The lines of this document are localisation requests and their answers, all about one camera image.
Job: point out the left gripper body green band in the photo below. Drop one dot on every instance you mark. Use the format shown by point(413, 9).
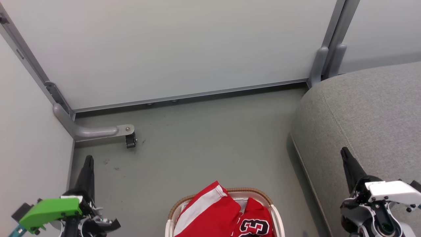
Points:
point(49, 210)

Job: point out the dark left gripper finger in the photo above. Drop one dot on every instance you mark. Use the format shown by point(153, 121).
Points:
point(87, 177)

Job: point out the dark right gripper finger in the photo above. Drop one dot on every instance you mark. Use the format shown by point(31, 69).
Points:
point(352, 171)

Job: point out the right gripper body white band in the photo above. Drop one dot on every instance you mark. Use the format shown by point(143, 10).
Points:
point(391, 191)

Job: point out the red white sports jersey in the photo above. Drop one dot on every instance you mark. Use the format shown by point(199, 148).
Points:
point(217, 217)

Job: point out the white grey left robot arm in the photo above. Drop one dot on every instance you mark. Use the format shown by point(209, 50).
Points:
point(70, 230)

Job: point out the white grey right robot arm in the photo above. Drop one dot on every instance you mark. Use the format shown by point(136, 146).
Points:
point(378, 223)

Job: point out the long grey partition foot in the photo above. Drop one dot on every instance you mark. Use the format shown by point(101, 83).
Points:
point(88, 131)

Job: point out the grey fabric ottoman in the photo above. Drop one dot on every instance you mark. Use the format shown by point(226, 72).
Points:
point(368, 125)

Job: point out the small black caster wheel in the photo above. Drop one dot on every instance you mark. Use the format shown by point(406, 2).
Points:
point(131, 141)

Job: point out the short grey partition foot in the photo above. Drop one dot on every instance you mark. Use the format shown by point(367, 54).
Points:
point(318, 67)
point(337, 61)

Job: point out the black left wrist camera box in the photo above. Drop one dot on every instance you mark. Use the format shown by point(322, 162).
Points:
point(22, 211)

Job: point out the grey partition bottom rail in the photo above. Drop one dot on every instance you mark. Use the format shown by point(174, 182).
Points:
point(190, 96)

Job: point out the grey partition frame post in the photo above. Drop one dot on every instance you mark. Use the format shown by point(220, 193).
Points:
point(29, 59)
point(333, 23)
point(345, 23)

